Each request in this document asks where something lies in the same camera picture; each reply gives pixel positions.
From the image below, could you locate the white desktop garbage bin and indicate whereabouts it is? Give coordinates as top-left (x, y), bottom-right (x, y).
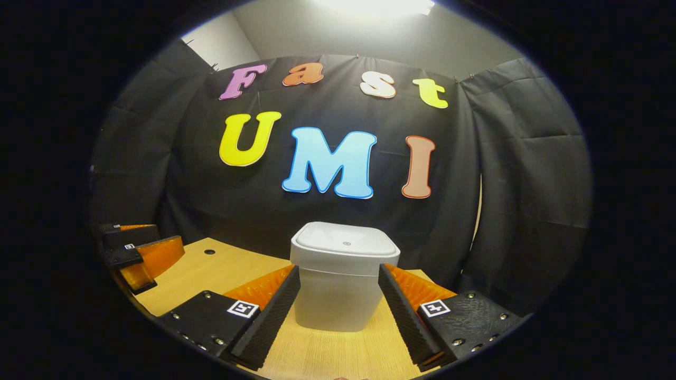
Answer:
top-left (290, 222), bottom-right (400, 332)

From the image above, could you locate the black backdrop cloth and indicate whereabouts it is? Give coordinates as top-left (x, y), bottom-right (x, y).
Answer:
top-left (90, 40), bottom-right (593, 317)

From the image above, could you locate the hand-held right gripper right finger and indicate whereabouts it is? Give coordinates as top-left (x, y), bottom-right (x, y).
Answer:
top-left (378, 264), bottom-right (529, 373)

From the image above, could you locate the large ceiling light panel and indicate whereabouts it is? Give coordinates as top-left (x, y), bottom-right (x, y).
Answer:
top-left (317, 0), bottom-right (436, 16)

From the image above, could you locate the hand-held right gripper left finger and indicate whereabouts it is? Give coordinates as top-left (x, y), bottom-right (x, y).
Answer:
top-left (157, 265), bottom-right (302, 371)

